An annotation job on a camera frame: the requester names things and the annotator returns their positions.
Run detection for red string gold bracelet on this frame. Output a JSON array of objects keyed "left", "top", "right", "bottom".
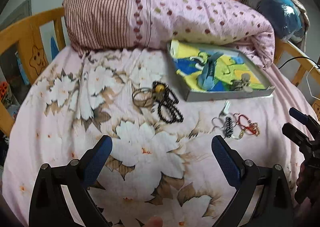
[{"left": 233, "top": 112, "right": 261, "bottom": 140}]

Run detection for beige metal hair claw clip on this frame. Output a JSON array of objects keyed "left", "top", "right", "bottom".
[{"left": 230, "top": 73, "right": 253, "bottom": 93}]

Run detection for black white braided keychain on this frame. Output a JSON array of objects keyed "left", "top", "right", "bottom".
[{"left": 211, "top": 115, "right": 236, "bottom": 139}]

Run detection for white alligator hair clip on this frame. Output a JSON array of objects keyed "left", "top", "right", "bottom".
[{"left": 220, "top": 100, "right": 231, "bottom": 116}]

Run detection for light blue kids smartwatch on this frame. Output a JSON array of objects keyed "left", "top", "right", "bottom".
[{"left": 197, "top": 51, "right": 223, "bottom": 91}]

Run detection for black beaded bracelet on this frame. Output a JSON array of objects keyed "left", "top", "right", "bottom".
[{"left": 152, "top": 80, "right": 185, "bottom": 125}]

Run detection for thin brown hair ties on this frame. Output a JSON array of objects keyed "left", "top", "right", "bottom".
[{"left": 132, "top": 87, "right": 155, "bottom": 108}]

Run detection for person's right hand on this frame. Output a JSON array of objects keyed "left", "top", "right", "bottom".
[{"left": 294, "top": 161, "right": 319, "bottom": 226}]

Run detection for person's left hand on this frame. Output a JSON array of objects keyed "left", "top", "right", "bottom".
[{"left": 144, "top": 216, "right": 163, "bottom": 227}]

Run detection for blue bundle in plastic bag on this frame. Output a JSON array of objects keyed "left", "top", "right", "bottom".
[{"left": 249, "top": 0, "right": 305, "bottom": 44}]

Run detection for colourful frog crayon drawing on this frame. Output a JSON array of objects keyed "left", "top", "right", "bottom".
[{"left": 168, "top": 40, "right": 267, "bottom": 92}]

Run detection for grey shallow cardboard box tray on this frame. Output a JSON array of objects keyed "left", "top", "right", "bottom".
[{"left": 167, "top": 40, "right": 275, "bottom": 102}]

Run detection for pink floral bed sheet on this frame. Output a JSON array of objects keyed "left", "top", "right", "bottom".
[{"left": 2, "top": 48, "right": 318, "bottom": 227}]

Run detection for grey door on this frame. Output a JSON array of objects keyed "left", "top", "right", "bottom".
[{"left": 0, "top": 0, "right": 32, "bottom": 30}]

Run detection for rolled pink dotted quilt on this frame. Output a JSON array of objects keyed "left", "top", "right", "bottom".
[{"left": 62, "top": 0, "right": 275, "bottom": 68}]

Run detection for white cable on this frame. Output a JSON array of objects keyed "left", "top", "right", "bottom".
[{"left": 305, "top": 64, "right": 320, "bottom": 99}]

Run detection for black power cable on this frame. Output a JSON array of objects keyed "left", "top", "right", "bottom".
[{"left": 278, "top": 55, "right": 320, "bottom": 70}]

